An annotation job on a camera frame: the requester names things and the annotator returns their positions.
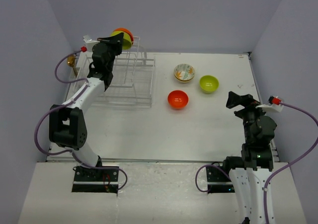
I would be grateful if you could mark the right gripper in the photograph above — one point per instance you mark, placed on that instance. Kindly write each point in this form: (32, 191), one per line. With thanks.
(250, 103)

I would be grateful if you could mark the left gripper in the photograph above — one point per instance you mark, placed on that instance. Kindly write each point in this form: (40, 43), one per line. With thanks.
(115, 41)

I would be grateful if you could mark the green bowl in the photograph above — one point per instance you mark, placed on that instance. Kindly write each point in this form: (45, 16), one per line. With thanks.
(127, 42)
(208, 84)

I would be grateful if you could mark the orange bowl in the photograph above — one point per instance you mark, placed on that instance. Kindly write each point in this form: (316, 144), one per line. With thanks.
(177, 99)
(127, 31)

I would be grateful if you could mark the blue yellow patterned bowl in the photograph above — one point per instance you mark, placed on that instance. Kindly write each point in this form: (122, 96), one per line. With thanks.
(184, 81)

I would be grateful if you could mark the white floral patterned bowl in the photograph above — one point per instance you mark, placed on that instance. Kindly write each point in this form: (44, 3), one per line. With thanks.
(184, 71)

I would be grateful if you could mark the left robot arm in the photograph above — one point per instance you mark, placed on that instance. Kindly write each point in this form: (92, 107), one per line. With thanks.
(67, 128)

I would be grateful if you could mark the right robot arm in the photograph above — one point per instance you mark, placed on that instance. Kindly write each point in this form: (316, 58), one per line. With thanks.
(249, 172)

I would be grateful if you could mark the brass wooden utensil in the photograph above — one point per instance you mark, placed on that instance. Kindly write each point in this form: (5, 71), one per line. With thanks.
(71, 62)

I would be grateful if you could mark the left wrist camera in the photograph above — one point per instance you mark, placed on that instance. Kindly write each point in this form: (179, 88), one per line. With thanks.
(89, 43)

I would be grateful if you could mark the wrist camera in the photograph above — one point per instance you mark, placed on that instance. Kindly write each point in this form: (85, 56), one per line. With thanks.
(89, 43)
(273, 106)

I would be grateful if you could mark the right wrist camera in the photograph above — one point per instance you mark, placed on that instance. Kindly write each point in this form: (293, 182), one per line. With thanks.
(273, 106)

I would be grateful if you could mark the white wire dish rack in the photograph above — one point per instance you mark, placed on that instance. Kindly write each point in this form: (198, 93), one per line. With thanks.
(133, 74)

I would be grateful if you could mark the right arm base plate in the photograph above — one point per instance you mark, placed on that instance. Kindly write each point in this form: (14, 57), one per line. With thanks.
(218, 182)

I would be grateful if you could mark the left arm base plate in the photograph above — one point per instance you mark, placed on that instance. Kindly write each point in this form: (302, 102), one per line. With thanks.
(95, 181)

